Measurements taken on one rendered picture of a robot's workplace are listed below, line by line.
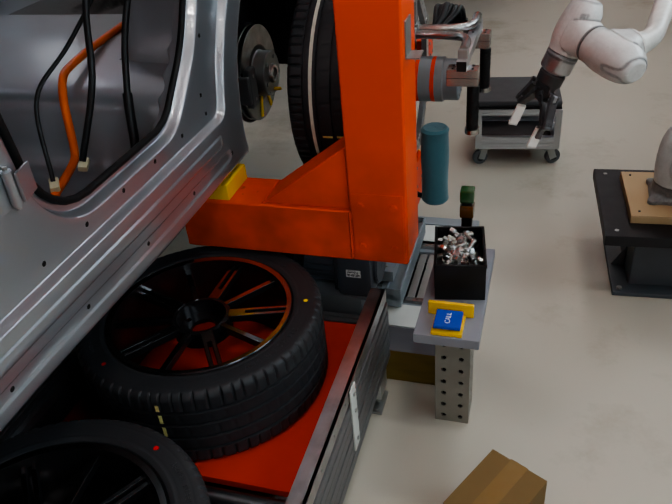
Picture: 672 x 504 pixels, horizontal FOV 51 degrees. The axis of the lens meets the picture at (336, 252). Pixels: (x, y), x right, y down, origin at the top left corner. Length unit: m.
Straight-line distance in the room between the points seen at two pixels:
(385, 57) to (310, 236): 0.57
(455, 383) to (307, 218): 0.65
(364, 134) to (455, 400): 0.86
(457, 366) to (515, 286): 0.77
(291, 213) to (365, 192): 0.23
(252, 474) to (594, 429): 1.04
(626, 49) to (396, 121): 0.61
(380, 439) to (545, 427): 0.50
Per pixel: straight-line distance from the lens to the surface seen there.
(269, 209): 2.00
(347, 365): 1.85
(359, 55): 1.72
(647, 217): 2.65
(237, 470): 1.82
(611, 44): 1.99
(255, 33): 2.47
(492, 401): 2.31
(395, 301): 2.50
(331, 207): 1.95
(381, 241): 1.94
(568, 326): 2.62
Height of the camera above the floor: 1.65
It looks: 33 degrees down
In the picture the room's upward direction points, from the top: 6 degrees counter-clockwise
